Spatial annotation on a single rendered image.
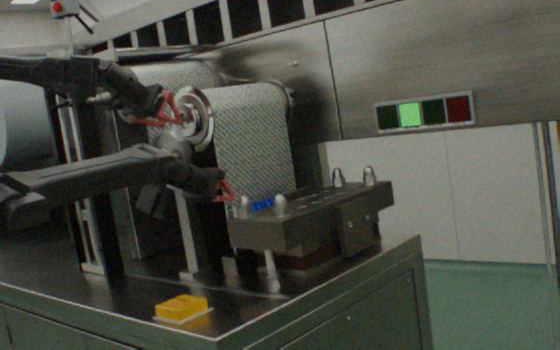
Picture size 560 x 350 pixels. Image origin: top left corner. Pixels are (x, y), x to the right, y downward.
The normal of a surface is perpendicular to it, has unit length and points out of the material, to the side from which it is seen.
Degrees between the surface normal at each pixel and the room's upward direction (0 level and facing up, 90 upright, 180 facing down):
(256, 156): 90
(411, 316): 90
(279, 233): 90
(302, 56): 90
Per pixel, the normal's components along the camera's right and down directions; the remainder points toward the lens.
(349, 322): 0.73, -0.05
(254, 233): -0.66, 0.17
